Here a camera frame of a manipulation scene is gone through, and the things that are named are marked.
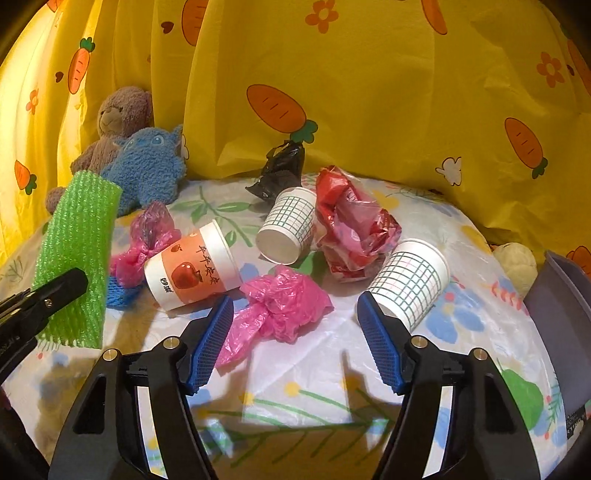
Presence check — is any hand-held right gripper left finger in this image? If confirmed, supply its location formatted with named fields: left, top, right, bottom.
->
left=48, top=295, right=235, bottom=480

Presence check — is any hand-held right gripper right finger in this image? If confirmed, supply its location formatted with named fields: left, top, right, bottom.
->
left=356, top=292, right=561, bottom=480

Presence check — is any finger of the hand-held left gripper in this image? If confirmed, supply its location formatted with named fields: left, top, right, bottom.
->
left=0, top=268, right=88, bottom=345

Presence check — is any large pink plastic bag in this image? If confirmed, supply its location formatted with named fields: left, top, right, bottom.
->
left=215, top=271, right=334, bottom=369

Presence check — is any checked paper cup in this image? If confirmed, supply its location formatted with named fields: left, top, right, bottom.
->
left=255, top=187, right=319, bottom=265
left=367, top=239, right=451, bottom=332

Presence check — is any grey plastic bin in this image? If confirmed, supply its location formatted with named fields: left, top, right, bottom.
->
left=524, top=250, right=591, bottom=444

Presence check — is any green foam net sleeve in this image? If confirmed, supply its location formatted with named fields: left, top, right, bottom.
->
left=33, top=170, right=124, bottom=349

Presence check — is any blue foam net sleeve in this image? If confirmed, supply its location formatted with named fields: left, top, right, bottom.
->
left=105, top=276, right=146, bottom=310

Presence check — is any apple print paper cup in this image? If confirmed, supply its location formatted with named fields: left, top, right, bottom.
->
left=144, top=220, right=241, bottom=311

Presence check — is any floral plastic table cover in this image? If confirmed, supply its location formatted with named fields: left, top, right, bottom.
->
left=0, top=173, right=578, bottom=480

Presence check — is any small pink plastic bag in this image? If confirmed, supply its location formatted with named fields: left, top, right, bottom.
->
left=109, top=200, right=182, bottom=288

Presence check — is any red plastic bag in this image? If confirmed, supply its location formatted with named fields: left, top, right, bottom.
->
left=314, top=165, right=402, bottom=282

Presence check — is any cream plush toy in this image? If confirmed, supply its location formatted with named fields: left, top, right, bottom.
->
left=492, top=242, right=539, bottom=298

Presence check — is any blue plush toy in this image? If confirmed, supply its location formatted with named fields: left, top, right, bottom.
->
left=99, top=124, right=190, bottom=217

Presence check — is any black plastic bag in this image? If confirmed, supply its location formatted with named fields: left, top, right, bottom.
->
left=245, top=141, right=305, bottom=200

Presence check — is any brown teddy bear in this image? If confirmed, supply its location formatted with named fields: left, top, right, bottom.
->
left=45, top=85, right=154, bottom=215

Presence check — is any yellow carrot print cloth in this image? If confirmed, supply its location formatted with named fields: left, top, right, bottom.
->
left=0, top=0, right=591, bottom=287

